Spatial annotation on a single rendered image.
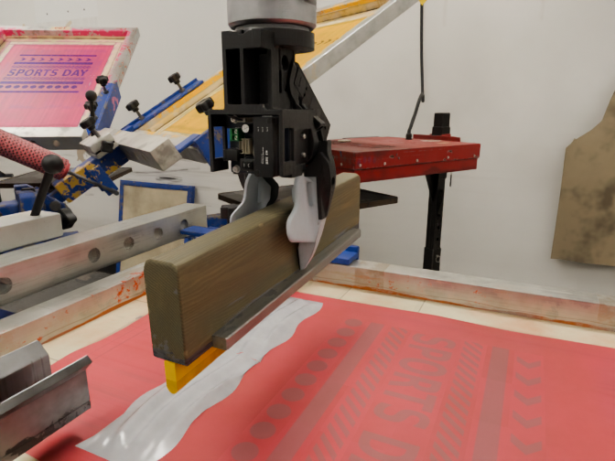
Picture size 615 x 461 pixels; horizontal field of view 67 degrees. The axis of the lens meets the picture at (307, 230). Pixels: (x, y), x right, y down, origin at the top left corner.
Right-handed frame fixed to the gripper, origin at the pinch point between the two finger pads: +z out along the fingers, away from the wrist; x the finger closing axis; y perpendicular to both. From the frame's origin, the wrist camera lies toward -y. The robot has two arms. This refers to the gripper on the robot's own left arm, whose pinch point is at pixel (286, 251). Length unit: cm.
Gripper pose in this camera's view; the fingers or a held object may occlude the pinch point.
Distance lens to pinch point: 47.1
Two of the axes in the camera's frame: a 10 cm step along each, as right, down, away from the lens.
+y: -4.3, 2.3, -8.8
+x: 9.0, 1.1, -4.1
